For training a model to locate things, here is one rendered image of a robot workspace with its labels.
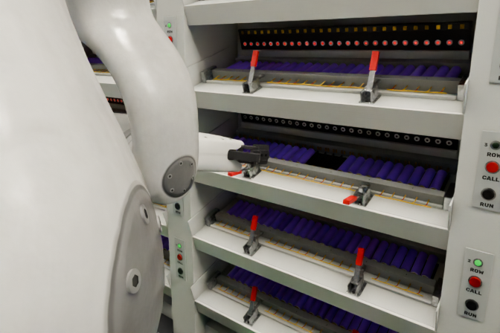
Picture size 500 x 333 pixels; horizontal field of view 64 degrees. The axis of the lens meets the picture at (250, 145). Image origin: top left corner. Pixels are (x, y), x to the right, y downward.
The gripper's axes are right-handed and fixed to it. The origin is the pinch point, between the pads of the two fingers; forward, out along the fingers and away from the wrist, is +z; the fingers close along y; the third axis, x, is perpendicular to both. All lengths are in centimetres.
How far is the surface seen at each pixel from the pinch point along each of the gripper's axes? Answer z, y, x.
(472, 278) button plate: 20.0, 34.5, -15.6
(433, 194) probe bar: 23.0, 26.2, -3.8
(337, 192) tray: 21.8, 8.8, -7.2
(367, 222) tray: 20.5, 16.3, -11.2
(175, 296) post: 28, -38, -48
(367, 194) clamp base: 20.4, 15.4, -5.9
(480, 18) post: 12.1, 30.7, 24.0
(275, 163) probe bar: 22.9, -7.3, -3.8
